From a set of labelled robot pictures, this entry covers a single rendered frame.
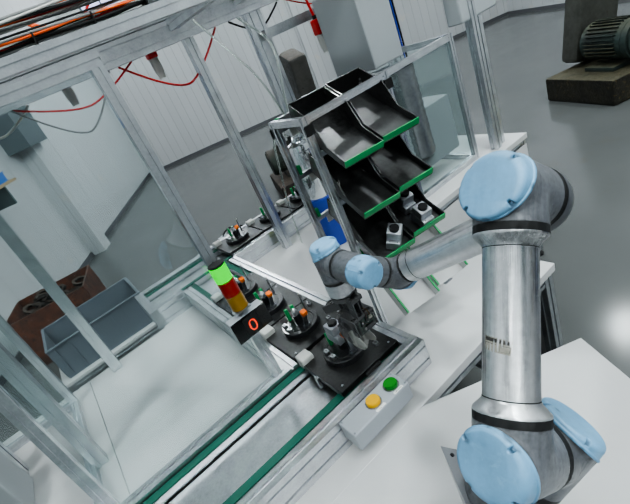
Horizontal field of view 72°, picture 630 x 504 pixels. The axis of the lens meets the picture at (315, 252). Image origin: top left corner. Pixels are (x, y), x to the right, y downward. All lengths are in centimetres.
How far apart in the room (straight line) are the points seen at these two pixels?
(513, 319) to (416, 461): 62
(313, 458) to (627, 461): 71
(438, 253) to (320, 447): 61
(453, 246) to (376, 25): 151
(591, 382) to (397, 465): 53
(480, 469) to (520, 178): 43
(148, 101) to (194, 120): 119
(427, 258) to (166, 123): 1168
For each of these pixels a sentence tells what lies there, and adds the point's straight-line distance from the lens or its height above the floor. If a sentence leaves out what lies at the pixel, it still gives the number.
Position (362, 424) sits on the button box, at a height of 96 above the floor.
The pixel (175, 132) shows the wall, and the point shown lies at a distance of 1246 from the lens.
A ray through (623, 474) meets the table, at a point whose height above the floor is 86.
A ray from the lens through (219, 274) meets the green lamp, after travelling 122.
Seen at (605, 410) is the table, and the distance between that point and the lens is 129.
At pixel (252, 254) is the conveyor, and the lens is 248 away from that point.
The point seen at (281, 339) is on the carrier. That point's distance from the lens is 159.
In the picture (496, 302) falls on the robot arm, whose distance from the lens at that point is 73.
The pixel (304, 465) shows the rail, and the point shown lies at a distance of 126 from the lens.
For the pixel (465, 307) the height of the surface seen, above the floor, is 86.
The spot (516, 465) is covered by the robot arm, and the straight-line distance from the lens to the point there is 72.
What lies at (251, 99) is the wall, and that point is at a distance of 1224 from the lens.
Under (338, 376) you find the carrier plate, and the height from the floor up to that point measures 97.
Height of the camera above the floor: 187
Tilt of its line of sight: 26 degrees down
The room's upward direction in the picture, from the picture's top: 24 degrees counter-clockwise
